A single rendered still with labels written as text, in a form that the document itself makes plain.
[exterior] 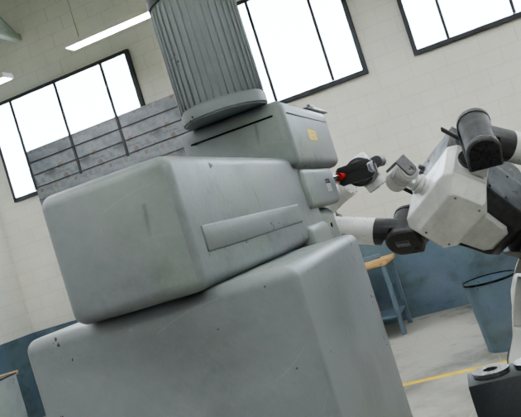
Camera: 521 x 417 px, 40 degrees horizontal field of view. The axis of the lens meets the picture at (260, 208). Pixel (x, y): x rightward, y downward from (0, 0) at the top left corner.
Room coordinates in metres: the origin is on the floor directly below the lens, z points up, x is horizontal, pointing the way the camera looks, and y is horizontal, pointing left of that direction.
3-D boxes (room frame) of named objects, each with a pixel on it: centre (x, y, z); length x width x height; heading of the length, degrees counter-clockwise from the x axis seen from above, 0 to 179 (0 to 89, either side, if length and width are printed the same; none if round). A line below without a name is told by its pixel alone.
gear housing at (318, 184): (1.84, -0.05, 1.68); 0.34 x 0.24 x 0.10; 162
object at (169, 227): (1.41, 0.09, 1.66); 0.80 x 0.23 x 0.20; 162
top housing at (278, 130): (1.87, -0.06, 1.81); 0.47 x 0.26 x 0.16; 162
